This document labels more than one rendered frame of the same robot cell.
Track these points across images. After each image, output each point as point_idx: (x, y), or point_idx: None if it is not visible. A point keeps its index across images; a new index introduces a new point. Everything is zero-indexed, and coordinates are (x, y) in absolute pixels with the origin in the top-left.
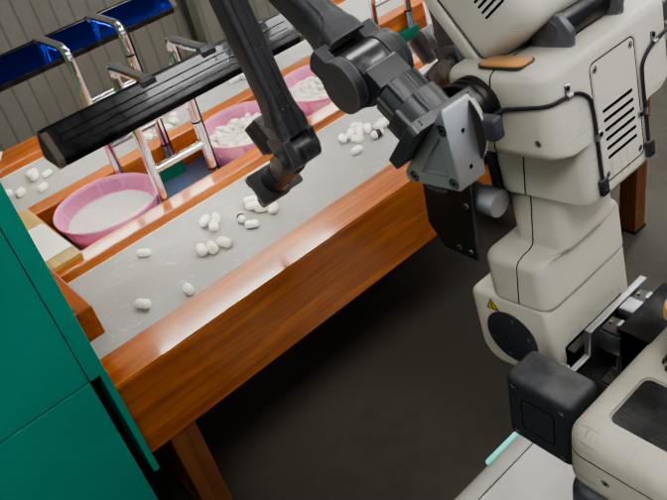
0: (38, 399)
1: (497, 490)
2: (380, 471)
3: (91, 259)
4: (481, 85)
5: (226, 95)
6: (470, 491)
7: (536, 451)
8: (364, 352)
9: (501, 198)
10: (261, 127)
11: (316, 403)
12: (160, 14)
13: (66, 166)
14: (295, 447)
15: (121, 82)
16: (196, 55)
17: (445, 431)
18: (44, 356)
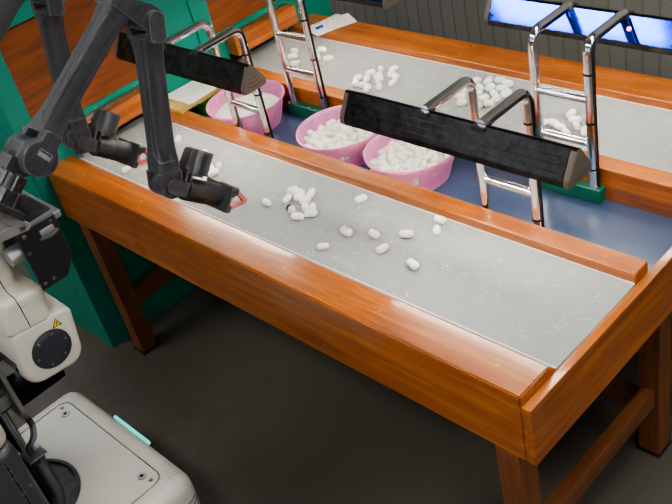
0: (4, 139)
1: (80, 418)
2: (209, 397)
3: (177, 119)
4: None
5: (426, 101)
6: (86, 405)
7: (103, 437)
8: (340, 365)
9: None
10: (92, 115)
11: (286, 345)
12: (370, 2)
13: (330, 61)
14: (243, 343)
15: (209, 35)
16: (188, 51)
17: (238, 432)
18: (2, 125)
